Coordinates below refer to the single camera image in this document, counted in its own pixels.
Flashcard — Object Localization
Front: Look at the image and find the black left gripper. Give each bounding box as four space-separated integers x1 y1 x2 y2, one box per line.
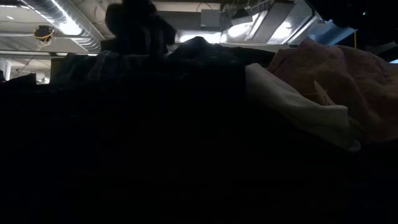
101 2 177 57

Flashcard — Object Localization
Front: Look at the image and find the blue patterned garment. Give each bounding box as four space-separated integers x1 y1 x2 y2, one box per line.
167 35 276 68

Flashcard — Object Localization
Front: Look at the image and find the black garment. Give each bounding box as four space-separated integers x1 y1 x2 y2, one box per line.
0 73 398 224

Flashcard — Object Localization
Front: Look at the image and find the white garment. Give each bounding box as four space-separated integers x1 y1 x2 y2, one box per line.
244 63 363 152

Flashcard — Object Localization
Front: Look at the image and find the dark striped garment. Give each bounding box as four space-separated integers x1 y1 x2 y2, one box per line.
50 50 170 91

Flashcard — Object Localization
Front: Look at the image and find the blue ceiling panel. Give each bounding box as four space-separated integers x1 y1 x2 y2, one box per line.
307 19 357 47

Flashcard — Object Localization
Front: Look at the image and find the beige paper tag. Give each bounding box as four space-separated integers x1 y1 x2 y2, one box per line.
313 80 337 107

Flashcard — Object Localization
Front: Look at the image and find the pink button shirt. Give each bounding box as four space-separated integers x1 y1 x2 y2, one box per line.
268 37 398 144

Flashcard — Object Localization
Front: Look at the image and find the round silver ventilation duct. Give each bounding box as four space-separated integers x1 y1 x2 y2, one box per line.
21 0 104 51

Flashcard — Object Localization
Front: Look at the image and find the black and yellow cable reel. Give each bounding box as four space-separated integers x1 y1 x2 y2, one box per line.
33 25 55 43

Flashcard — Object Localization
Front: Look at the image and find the rectangular metal ceiling duct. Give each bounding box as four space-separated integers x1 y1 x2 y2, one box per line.
220 0 315 45

